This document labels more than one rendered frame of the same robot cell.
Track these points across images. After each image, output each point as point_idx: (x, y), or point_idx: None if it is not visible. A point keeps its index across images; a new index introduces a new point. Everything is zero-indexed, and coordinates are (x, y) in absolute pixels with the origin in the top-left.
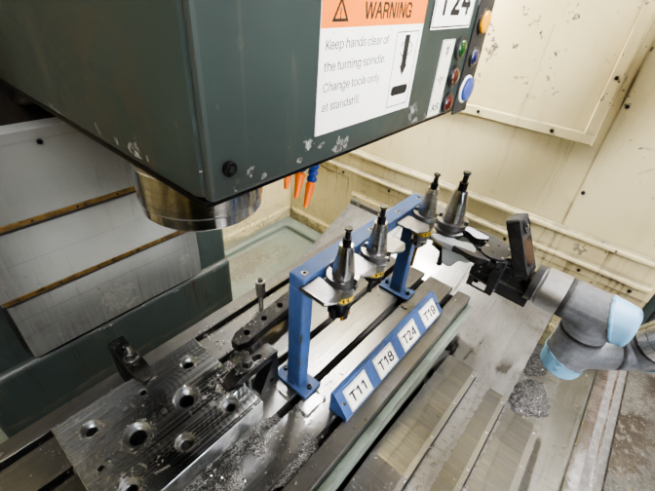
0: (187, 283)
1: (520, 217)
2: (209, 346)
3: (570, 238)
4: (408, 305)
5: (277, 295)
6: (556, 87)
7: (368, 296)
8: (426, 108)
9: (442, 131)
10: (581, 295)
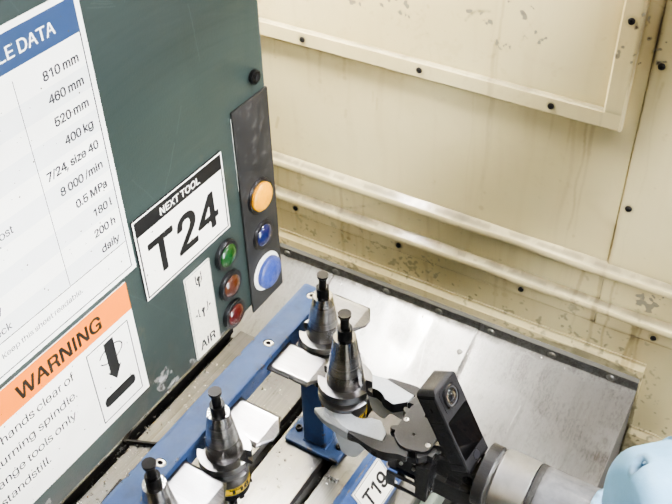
0: None
1: (437, 386)
2: None
3: (627, 285)
4: (342, 471)
5: (88, 502)
6: (540, 30)
7: (266, 467)
8: (191, 353)
9: (365, 100)
10: (544, 503)
